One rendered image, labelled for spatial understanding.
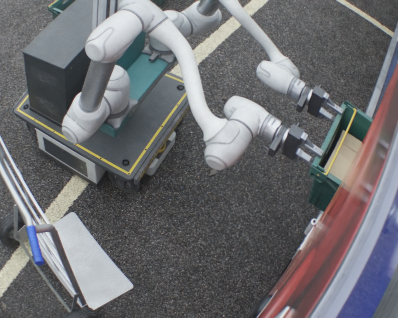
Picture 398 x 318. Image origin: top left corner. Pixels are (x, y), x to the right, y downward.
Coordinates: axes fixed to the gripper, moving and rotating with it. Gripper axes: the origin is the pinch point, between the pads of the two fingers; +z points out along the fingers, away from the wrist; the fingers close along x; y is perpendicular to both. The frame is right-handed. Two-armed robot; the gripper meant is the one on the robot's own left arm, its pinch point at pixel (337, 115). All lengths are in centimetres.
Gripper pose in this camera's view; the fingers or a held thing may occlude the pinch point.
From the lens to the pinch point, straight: 208.4
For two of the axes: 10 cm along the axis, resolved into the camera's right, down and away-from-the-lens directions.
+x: -0.5, 5.6, 8.3
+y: 5.5, -6.7, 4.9
